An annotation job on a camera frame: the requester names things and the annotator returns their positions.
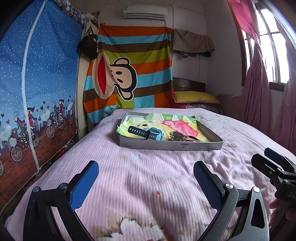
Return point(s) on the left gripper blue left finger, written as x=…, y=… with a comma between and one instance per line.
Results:
x=40, y=223

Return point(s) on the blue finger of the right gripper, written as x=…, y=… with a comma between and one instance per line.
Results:
x=270, y=169
x=283, y=161

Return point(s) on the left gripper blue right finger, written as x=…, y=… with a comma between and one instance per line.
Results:
x=251, y=224

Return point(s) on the beige hair claw clip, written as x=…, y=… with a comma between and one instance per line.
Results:
x=177, y=136

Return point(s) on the right hand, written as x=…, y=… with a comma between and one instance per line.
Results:
x=274, y=206

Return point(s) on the pink window curtain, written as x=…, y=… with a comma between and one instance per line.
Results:
x=256, y=96

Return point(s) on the pink striped bed sheet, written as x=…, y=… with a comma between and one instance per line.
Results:
x=153, y=194

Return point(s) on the colourful paper box lining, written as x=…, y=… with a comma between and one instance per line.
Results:
x=165, y=124

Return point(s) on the yellow pillow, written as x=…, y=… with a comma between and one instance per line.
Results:
x=194, y=97

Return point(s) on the grey shallow cardboard box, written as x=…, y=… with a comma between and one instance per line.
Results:
x=135, y=143

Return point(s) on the dark wooden headboard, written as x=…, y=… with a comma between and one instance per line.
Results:
x=180, y=84

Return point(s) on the brown hanging garment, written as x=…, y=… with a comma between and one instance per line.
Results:
x=184, y=41

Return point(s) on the blue dotted fabric wardrobe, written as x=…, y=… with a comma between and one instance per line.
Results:
x=39, y=60

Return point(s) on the striped monkey cartoon blanket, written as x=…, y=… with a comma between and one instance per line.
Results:
x=132, y=70

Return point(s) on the black hanging bag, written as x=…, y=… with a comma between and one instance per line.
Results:
x=89, y=45

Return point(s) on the white air conditioner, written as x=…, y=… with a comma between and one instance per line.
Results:
x=145, y=12

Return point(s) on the window with frame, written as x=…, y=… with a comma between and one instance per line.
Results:
x=273, y=47

